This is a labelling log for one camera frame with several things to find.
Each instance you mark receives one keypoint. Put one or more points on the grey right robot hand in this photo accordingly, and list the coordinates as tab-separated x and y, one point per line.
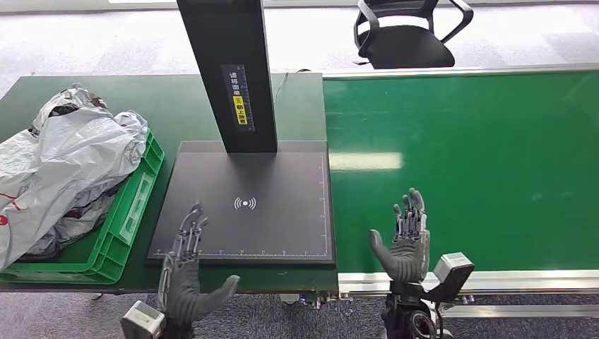
407	259

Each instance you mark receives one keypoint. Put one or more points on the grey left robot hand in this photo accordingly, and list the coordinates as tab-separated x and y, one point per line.
180	290

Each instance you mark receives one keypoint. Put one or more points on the large grey plastic mailer package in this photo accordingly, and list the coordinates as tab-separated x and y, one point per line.
61	159

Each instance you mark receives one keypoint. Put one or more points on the small grey mailer package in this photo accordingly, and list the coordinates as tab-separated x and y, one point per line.
79	224

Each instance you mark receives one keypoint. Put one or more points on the black inbound scanner machine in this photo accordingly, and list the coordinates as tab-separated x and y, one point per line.
257	192

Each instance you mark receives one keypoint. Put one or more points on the green conveyor belt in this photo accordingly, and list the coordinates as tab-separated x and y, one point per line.
468	140

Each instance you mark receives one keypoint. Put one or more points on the green plastic crate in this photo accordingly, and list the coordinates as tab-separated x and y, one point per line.
135	210

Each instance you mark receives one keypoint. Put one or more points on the dark green table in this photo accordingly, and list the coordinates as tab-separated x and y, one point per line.
187	103

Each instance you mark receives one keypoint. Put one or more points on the yellow and black scanner label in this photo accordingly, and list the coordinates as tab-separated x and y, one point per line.
240	100

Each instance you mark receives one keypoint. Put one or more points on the black office chair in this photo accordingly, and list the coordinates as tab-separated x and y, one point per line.
407	44

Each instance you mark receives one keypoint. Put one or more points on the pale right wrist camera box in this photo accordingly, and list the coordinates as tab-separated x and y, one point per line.
453	271

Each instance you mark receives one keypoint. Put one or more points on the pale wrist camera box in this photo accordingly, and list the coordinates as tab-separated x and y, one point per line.
453	271
142	322

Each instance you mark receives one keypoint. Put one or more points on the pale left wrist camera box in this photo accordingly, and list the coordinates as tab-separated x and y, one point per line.
142	322

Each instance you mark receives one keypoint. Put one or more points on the aluminium conveyor frame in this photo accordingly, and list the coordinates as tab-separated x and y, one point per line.
515	282

